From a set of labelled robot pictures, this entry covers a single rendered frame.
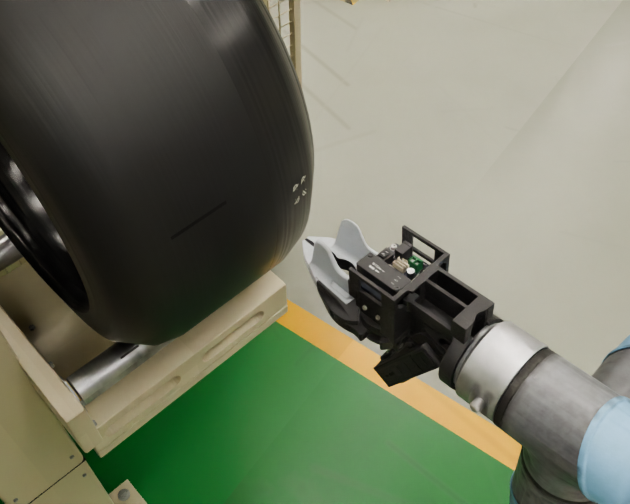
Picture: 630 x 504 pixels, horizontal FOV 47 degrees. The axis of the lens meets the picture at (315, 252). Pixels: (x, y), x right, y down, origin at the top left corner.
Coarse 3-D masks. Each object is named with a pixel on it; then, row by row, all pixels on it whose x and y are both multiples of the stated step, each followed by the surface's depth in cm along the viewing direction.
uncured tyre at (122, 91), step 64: (0, 0) 61; (64, 0) 62; (128, 0) 64; (192, 0) 66; (256, 0) 72; (0, 64) 61; (64, 64) 61; (128, 64) 63; (192, 64) 66; (256, 64) 70; (0, 128) 64; (64, 128) 62; (128, 128) 63; (192, 128) 67; (256, 128) 71; (0, 192) 106; (64, 192) 64; (128, 192) 65; (192, 192) 68; (256, 192) 74; (64, 256) 107; (128, 256) 68; (192, 256) 72; (256, 256) 81; (128, 320) 77; (192, 320) 81
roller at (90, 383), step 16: (112, 352) 97; (128, 352) 97; (144, 352) 98; (80, 368) 96; (96, 368) 96; (112, 368) 96; (128, 368) 98; (80, 384) 94; (96, 384) 95; (112, 384) 97
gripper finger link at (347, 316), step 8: (320, 288) 68; (320, 296) 69; (328, 296) 67; (336, 296) 67; (328, 304) 67; (336, 304) 66; (344, 304) 66; (352, 304) 66; (328, 312) 67; (336, 312) 66; (344, 312) 66; (352, 312) 65; (336, 320) 66; (344, 320) 65; (352, 320) 65; (360, 320) 65; (344, 328) 66; (352, 328) 65; (360, 328) 65; (360, 336) 64
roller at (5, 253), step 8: (0, 240) 109; (8, 240) 109; (0, 248) 108; (8, 248) 109; (16, 248) 109; (0, 256) 108; (8, 256) 109; (16, 256) 110; (0, 264) 108; (8, 264) 110
